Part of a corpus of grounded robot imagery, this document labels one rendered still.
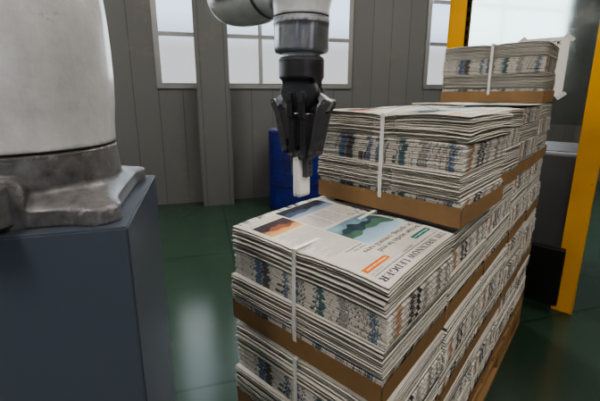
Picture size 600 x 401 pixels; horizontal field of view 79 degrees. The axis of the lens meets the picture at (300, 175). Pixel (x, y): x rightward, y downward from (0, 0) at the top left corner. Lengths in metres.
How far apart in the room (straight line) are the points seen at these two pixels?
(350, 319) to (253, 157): 3.30
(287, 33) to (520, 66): 1.19
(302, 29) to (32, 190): 0.41
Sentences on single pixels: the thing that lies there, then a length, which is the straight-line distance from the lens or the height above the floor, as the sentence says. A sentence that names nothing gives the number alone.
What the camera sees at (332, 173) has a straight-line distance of 0.94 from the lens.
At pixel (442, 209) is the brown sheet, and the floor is 0.87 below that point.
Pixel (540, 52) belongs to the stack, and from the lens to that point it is 1.65.
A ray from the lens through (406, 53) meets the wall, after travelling 4.40.
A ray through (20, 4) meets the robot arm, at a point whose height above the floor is 1.17.
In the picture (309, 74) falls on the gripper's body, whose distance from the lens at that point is 0.59.
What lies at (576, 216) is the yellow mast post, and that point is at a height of 0.52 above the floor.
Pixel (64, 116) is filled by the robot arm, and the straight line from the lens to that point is 0.36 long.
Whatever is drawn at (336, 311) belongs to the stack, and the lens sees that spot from 0.66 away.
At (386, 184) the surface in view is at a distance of 0.85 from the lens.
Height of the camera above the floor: 1.10
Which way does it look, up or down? 13 degrees down
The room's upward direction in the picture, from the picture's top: straight up
